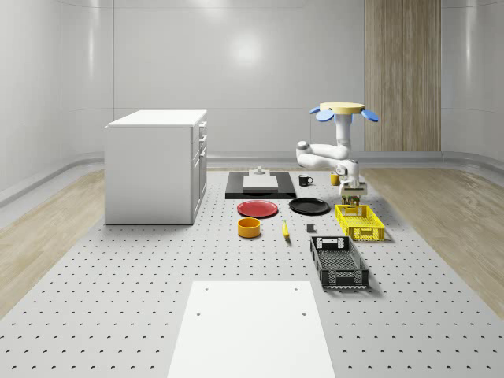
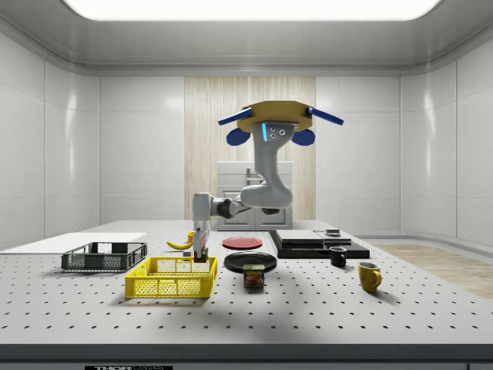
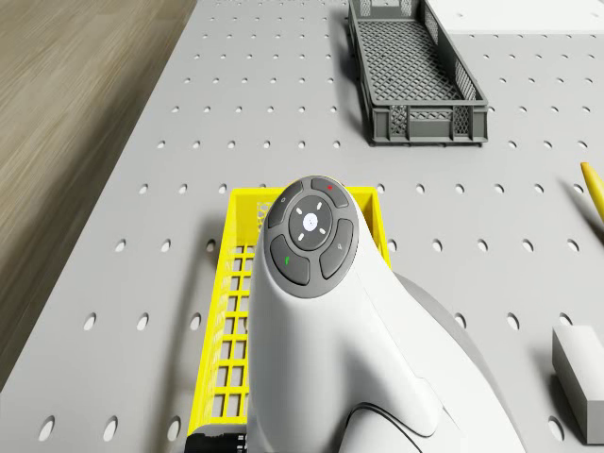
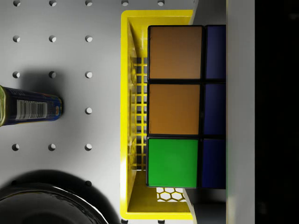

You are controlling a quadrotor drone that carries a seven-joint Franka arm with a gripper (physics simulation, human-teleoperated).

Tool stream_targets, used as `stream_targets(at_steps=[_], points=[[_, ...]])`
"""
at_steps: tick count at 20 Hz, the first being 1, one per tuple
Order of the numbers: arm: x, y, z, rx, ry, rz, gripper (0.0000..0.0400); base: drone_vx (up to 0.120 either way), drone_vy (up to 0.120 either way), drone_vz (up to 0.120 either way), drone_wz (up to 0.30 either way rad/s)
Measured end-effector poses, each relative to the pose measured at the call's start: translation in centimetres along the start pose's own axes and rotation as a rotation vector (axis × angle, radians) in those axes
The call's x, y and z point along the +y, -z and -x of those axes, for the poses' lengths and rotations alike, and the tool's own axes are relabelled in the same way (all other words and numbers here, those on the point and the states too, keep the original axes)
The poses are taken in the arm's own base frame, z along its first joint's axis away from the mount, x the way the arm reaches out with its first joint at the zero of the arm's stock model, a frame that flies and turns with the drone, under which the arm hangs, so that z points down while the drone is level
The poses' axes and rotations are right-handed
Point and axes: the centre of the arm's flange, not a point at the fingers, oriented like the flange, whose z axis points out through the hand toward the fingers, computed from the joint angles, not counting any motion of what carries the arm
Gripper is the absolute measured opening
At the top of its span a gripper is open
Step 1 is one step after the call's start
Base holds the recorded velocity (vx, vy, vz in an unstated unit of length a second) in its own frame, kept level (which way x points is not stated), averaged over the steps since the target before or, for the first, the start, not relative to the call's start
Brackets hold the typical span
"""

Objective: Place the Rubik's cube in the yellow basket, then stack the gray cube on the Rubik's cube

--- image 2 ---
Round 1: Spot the black mug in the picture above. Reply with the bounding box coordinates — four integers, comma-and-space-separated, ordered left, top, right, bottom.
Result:
328, 246, 348, 268

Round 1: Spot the flat-sided can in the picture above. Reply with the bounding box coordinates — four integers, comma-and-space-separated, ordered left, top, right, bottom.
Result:
242, 264, 266, 289

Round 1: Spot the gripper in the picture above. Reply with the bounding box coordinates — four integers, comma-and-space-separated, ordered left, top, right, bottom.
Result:
193, 227, 210, 256

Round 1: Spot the dark grey basket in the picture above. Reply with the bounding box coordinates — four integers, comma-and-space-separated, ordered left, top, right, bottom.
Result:
60, 241, 149, 274

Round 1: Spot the black plate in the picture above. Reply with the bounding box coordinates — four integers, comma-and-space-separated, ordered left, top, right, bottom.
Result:
223, 251, 278, 273

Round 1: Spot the yellow mug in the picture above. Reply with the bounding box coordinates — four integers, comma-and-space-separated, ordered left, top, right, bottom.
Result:
357, 261, 384, 292

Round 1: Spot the black stove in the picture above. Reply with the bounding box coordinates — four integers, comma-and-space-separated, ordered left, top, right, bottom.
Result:
268, 227, 371, 260

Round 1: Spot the red plate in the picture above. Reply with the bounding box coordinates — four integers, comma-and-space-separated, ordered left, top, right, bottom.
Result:
222, 236, 263, 250

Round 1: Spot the yellow basket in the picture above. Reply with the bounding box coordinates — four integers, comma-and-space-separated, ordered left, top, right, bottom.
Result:
124, 255, 219, 300

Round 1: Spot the white cabinet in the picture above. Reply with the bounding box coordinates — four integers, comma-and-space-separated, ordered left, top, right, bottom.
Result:
216, 160, 295, 233

